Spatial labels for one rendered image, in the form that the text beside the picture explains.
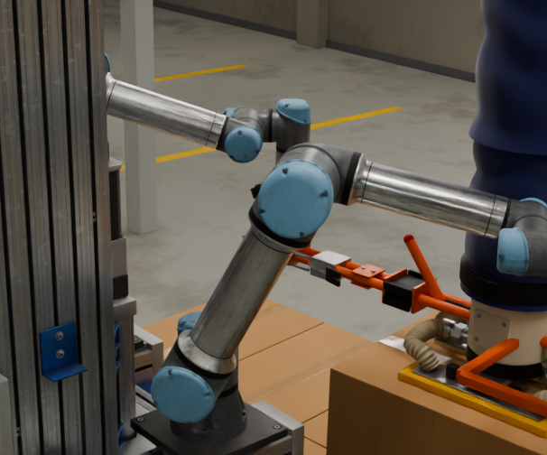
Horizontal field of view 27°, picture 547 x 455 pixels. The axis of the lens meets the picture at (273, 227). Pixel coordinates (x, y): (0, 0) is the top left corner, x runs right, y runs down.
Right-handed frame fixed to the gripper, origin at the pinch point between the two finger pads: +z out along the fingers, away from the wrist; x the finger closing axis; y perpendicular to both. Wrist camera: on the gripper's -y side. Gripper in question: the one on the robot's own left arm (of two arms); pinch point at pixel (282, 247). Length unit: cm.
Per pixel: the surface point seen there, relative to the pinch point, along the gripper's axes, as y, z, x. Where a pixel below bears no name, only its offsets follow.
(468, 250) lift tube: 54, -17, -8
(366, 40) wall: -457, 118, 666
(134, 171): -269, 92, 199
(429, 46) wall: -379, 110, 654
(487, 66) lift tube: 55, -54, -10
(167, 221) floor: -269, 127, 223
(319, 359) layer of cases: -37, 68, 64
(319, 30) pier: -511, 116, 663
